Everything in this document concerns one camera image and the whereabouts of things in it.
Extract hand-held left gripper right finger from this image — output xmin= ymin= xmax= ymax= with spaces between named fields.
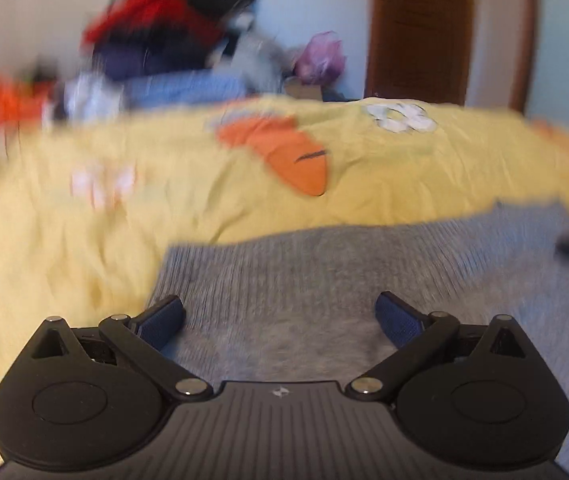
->
xmin=345 ymin=291 xmax=540 ymax=403

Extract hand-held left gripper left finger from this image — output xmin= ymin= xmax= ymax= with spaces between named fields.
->
xmin=28 ymin=294 xmax=215 ymax=402

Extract grey sweater with navy sleeves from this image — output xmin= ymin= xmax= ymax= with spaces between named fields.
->
xmin=147 ymin=200 xmax=569 ymax=480

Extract pile of clothes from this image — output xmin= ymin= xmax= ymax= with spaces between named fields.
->
xmin=82 ymin=0 xmax=265 ymax=81

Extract yellow printed quilt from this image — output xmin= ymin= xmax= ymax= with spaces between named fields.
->
xmin=0 ymin=96 xmax=569 ymax=480

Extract light blue folded blanket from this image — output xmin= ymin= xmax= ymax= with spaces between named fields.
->
xmin=124 ymin=72 xmax=248 ymax=109

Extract white crumpled cloth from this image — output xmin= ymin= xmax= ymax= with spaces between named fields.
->
xmin=59 ymin=72 xmax=126 ymax=117

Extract brown wooden door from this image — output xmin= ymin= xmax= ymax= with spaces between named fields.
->
xmin=364 ymin=0 xmax=477 ymax=107

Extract pink plastic bag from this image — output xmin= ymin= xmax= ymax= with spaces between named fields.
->
xmin=294 ymin=31 xmax=346 ymax=86

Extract clear plastic bag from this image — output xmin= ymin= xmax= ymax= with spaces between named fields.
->
xmin=234 ymin=30 xmax=296 ymax=87

